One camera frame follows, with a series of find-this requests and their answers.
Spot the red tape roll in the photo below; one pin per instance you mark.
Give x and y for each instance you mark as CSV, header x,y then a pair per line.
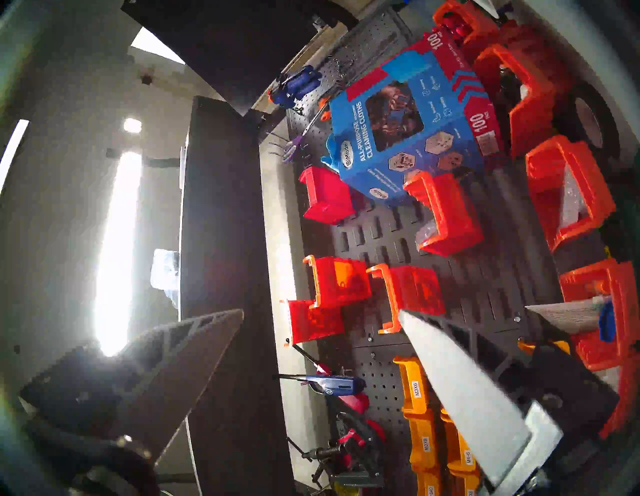
x,y
370,435

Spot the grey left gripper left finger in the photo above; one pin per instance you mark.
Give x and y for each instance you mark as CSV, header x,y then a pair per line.
x,y
150,385

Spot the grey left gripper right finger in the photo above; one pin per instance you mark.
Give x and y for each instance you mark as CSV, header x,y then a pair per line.
x,y
475,395

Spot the clear plastic parts bag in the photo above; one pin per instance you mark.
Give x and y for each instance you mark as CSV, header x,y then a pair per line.
x,y
425,235
570,200

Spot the yellow bin labelled M4-6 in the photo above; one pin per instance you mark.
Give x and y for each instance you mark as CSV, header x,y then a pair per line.
x,y
460,445

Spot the red plastic parts bin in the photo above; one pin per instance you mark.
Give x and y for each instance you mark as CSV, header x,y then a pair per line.
x,y
415,295
465,25
327,197
545,65
525,110
615,285
627,400
450,220
340,282
575,165
315,322

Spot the black monitor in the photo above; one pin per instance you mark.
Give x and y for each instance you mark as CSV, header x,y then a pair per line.
x,y
240,45

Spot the orange black screwdriver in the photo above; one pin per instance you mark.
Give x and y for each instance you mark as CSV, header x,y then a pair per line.
x,y
325,107

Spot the black overhead panel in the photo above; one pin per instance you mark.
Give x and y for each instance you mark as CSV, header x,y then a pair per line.
x,y
235,300

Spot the blue spring clamps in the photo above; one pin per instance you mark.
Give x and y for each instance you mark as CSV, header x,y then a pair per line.
x,y
295,87

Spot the yellow bin labelled M3-4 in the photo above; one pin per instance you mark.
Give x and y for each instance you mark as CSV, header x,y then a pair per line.
x,y
540,345

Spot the blue cleaning cloths box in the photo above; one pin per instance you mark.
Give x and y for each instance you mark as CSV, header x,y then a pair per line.
x,y
410,125

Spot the grey C-clamp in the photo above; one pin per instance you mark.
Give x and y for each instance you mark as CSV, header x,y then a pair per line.
x,y
355,460

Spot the yellow bin labelled M4X4X6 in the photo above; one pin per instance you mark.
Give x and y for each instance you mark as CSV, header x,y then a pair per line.
x,y
467,484

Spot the white paper packet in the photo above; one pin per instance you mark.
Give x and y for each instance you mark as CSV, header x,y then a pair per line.
x,y
565,315

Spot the blue stick lighter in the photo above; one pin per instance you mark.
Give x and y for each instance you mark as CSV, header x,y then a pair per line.
x,y
335,384

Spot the blue microfiber cloth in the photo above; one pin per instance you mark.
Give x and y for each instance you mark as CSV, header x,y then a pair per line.
x,y
330,150

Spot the red stick lighter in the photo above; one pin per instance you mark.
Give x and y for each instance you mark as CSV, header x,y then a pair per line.
x,y
350,395

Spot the small blue plastic part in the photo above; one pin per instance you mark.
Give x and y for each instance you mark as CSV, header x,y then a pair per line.
x,y
606,322

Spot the black tape roll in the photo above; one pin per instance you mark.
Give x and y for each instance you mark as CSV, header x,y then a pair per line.
x,y
590,120

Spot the dark louvered bin panel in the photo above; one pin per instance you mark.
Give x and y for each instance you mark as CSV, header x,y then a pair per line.
x,y
475,280

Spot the yellow bin labelled M3X6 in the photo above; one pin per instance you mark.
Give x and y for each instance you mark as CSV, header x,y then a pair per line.
x,y
415,385

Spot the grey perforated pegboard panel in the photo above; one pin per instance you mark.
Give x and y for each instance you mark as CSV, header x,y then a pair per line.
x,y
385,400
330,100

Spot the yellow bin labelled M3X5 BAG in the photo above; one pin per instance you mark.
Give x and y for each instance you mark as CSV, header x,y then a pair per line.
x,y
430,482

